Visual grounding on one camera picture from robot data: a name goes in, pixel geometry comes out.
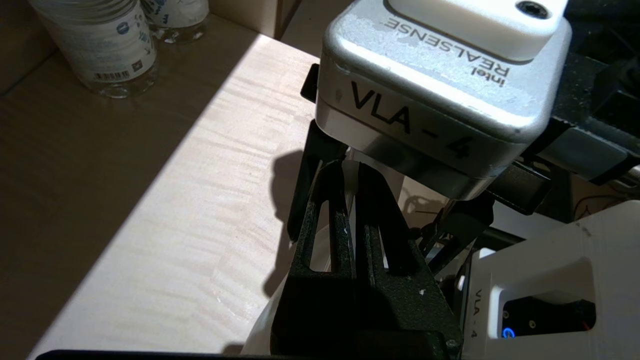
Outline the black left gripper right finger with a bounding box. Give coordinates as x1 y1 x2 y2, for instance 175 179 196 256
356 162 463 359

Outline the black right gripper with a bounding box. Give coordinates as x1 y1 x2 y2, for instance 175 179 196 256
286 62 351 242

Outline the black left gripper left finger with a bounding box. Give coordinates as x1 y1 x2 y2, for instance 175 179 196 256
270 160 359 353

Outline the white blue horse print bag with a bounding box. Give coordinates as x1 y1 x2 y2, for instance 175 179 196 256
242 160 406 357

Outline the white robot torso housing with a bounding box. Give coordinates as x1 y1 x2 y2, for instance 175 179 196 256
460 200 640 360

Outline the beige wooden shelf cabinet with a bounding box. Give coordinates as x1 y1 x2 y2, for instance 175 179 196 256
0 0 361 360

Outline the clear water bottle black cap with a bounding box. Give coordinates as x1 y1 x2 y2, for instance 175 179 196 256
141 0 211 44
29 0 161 99

